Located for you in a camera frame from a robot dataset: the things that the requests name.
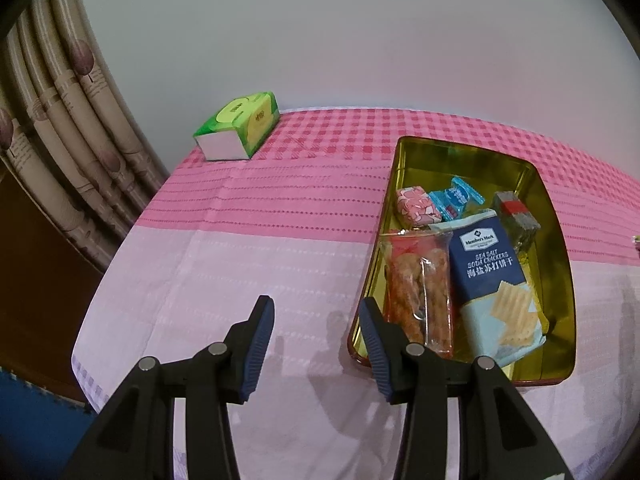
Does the green tissue box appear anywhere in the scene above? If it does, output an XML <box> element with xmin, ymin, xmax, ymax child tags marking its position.
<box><xmin>193</xmin><ymin>91</ymin><xmax>280</xmax><ymax>162</ymax></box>

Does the beige patterned curtain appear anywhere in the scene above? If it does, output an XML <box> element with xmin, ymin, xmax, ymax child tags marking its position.
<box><xmin>1</xmin><ymin>0</ymin><xmax>166</xmax><ymax>270</ymax></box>

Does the red gold toffee tin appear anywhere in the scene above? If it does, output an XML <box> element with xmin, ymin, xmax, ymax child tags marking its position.
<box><xmin>376</xmin><ymin>136</ymin><xmax>576</xmax><ymax>387</ymax></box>

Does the blue soda cracker pack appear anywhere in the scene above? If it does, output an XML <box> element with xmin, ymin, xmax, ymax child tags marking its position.
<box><xmin>432</xmin><ymin>210</ymin><xmax>546</xmax><ymax>367</ymax></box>

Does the light blue candy packet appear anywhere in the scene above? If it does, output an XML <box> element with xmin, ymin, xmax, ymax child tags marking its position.
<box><xmin>427</xmin><ymin>176</ymin><xmax>485</xmax><ymax>222</ymax></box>

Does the pink checked tablecloth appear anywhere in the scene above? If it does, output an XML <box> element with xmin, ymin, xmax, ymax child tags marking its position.
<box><xmin>72</xmin><ymin>108</ymin><xmax>639</xmax><ymax>479</ymax></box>

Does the pink white candy packet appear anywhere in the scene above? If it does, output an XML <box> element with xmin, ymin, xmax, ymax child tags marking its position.
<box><xmin>396</xmin><ymin>186</ymin><xmax>442</xmax><ymax>229</ymax></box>

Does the dark sesame bar pack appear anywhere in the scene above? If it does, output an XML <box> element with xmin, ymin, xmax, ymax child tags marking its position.
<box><xmin>492</xmin><ymin>191</ymin><xmax>541</xmax><ymax>252</ymax></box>

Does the red clear snack pack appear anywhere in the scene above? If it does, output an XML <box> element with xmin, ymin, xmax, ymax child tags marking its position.
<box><xmin>380</xmin><ymin>231</ymin><xmax>454</xmax><ymax>359</ymax></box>

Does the blue floor mat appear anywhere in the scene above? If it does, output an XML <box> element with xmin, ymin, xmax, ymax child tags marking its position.
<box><xmin>0</xmin><ymin>368</ymin><xmax>96</xmax><ymax>479</ymax></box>

